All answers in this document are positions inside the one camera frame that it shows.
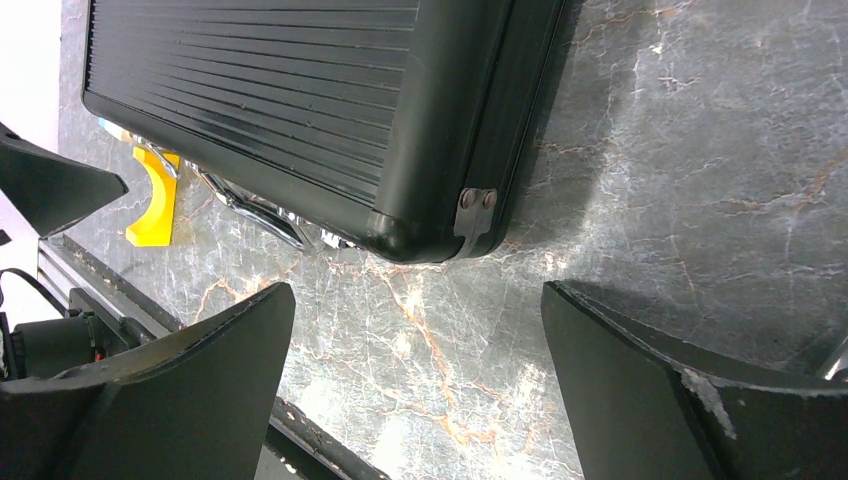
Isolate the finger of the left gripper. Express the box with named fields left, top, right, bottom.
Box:
left=1, top=126, right=128, bottom=238

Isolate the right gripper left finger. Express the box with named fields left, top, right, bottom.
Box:
left=1, top=282, right=296, bottom=479

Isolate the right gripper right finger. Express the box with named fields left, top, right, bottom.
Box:
left=541, top=281, right=847, bottom=479

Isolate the black poker case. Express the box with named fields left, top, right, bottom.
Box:
left=81, top=1, right=566, bottom=264

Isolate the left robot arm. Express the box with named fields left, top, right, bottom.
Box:
left=1, top=127, right=155, bottom=381

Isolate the yellow long block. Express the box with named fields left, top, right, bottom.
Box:
left=125, top=146, right=180, bottom=247

